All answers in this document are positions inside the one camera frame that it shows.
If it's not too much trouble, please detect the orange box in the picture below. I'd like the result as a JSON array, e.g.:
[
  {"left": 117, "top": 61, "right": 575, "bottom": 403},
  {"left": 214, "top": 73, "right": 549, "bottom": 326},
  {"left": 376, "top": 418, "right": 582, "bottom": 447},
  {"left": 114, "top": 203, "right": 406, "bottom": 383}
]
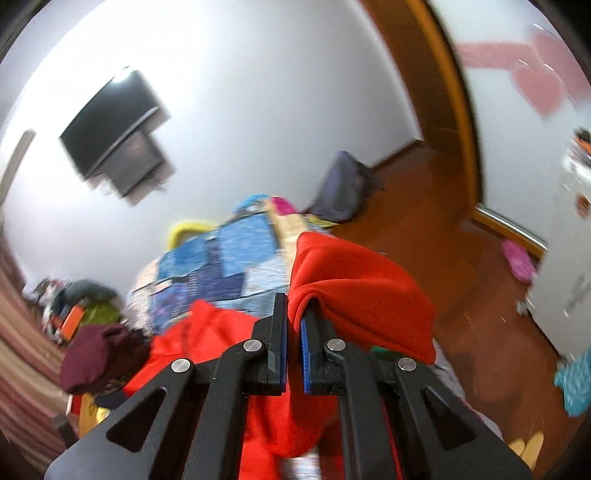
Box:
[{"left": 58, "top": 305, "right": 87, "bottom": 343}]

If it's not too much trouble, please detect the yellow frame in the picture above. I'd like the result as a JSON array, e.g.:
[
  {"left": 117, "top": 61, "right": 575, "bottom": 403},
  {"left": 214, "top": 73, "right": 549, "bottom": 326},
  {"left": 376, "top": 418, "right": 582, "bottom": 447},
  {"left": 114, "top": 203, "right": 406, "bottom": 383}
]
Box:
[{"left": 167, "top": 222, "right": 213, "bottom": 250}]

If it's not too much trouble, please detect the dark purple backpack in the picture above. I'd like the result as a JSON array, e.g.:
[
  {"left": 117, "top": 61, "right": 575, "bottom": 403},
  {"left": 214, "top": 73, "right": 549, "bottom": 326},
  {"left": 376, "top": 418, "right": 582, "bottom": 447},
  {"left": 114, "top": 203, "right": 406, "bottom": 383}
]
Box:
[{"left": 308, "top": 150, "right": 384, "bottom": 224}]

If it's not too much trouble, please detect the wooden door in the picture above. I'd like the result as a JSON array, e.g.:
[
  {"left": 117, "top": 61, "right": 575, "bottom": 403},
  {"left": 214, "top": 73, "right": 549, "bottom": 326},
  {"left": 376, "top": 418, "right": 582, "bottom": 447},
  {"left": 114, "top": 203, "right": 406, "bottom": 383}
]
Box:
[{"left": 360, "top": 0, "right": 483, "bottom": 209}]

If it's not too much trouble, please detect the pink item on floor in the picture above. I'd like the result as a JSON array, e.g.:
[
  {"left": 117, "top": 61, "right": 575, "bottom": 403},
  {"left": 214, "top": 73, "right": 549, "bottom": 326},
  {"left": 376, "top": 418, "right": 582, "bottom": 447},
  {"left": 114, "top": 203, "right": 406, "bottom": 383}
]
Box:
[{"left": 502, "top": 239, "right": 536, "bottom": 282}]

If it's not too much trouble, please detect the magenta cloth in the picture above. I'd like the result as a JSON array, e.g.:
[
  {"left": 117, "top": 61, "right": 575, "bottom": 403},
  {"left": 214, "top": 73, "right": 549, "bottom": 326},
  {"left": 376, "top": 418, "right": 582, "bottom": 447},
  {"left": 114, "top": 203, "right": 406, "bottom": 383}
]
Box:
[{"left": 271, "top": 196, "right": 301, "bottom": 217}]

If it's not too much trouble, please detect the metal door threshold rail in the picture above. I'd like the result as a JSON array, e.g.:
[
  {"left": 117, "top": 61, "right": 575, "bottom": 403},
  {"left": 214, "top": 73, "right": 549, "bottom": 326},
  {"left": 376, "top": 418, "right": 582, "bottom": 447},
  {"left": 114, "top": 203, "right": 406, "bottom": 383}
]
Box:
[{"left": 473, "top": 205, "right": 549, "bottom": 258}]

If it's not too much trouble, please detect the striped curtain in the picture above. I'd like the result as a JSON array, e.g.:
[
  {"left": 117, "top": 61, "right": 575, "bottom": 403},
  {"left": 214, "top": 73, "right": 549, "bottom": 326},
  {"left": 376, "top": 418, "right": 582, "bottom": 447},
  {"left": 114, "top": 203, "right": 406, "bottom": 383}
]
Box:
[{"left": 0, "top": 231, "right": 71, "bottom": 457}]

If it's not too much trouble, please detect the white cabinet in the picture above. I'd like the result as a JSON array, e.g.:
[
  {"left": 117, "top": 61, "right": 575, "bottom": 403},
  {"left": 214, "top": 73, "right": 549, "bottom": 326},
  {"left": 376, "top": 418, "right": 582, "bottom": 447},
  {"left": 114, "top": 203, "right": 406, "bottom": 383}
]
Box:
[{"left": 525, "top": 129, "right": 591, "bottom": 361}]

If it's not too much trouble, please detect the red sweater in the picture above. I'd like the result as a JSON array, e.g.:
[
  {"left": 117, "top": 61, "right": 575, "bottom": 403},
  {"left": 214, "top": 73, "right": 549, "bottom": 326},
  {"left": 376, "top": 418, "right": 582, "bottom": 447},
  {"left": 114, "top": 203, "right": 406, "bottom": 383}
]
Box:
[{"left": 122, "top": 232, "right": 437, "bottom": 480}]

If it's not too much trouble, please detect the maroon folded garment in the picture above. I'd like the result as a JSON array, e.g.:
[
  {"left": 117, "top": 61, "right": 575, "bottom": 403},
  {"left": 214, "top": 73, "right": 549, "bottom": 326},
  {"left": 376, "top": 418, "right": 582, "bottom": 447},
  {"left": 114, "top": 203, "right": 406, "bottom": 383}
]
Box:
[{"left": 60, "top": 324, "right": 151, "bottom": 395}]

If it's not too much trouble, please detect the blue patchwork blanket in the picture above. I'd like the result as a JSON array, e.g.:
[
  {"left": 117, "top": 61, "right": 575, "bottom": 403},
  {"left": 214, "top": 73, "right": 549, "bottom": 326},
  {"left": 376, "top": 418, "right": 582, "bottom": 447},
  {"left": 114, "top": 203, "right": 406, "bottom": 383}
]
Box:
[{"left": 126, "top": 196, "right": 333, "bottom": 334}]

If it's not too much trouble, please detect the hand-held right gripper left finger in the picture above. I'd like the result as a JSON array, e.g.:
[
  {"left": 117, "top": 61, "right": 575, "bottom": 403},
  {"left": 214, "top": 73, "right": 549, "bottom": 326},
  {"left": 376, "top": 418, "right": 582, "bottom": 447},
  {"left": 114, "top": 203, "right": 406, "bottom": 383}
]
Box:
[{"left": 45, "top": 292, "right": 290, "bottom": 480}]

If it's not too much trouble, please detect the yellow cloth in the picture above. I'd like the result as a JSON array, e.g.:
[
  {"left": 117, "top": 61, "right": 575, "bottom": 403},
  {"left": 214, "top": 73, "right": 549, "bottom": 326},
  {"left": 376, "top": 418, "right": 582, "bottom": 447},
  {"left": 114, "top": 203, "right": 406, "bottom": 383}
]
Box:
[{"left": 75, "top": 392, "right": 112, "bottom": 438}]

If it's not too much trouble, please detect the teal cloth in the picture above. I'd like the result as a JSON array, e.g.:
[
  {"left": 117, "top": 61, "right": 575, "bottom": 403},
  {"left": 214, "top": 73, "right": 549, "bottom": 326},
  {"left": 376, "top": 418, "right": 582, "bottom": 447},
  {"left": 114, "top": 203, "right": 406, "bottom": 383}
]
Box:
[{"left": 554, "top": 348, "right": 591, "bottom": 418}]

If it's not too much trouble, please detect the pink wall decoration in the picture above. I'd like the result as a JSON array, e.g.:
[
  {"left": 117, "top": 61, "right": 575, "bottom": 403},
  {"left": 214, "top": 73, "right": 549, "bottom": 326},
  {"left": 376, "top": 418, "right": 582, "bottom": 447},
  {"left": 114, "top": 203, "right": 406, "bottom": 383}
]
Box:
[{"left": 455, "top": 25, "right": 587, "bottom": 118}]

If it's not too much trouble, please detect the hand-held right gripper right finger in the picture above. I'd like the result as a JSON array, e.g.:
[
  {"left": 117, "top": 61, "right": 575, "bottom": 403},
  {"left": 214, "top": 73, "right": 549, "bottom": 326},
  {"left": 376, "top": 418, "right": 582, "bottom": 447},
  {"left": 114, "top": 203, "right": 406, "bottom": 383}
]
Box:
[{"left": 300, "top": 301, "right": 535, "bottom": 480}]

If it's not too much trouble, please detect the black wall television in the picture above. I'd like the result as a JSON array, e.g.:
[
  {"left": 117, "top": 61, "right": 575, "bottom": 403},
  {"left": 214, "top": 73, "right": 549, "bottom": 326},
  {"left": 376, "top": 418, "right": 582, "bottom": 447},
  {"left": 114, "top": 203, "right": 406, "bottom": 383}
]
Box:
[{"left": 59, "top": 69, "right": 175, "bottom": 206}]

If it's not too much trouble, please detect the pale yellow object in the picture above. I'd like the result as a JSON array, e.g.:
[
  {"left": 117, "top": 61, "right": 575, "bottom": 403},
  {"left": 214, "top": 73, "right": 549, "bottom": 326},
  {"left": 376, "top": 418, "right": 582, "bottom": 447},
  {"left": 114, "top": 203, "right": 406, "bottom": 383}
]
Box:
[{"left": 508, "top": 433, "right": 546, "bottom": 468}]

